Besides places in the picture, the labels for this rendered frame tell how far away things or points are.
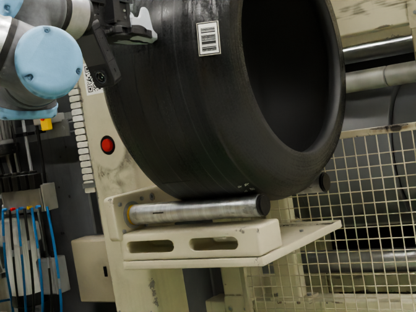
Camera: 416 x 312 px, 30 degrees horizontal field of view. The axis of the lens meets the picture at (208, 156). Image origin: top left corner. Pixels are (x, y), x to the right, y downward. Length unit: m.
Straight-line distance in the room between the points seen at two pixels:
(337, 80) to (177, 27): 0.51
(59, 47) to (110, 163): 0.84
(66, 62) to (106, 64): 0.29
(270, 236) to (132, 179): 0.40
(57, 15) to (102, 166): 0.70
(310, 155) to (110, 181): 0.49
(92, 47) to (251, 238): 0.49
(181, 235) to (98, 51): 0.48
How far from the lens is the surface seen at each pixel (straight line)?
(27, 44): 1.01
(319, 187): 1.77
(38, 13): 1.19
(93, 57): 1.32
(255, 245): 1.52
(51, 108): 1.17
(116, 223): 1.70
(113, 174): 1.83
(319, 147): 1.67
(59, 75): 1.02
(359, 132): 1.93
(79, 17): 1.25
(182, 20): 1.43
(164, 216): 1.66
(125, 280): 1.88
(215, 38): 1.40
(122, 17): 1.36
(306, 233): 1.71
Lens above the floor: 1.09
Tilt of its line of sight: 3 degrees down
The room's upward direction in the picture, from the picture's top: 9 degrees counter-clockwise
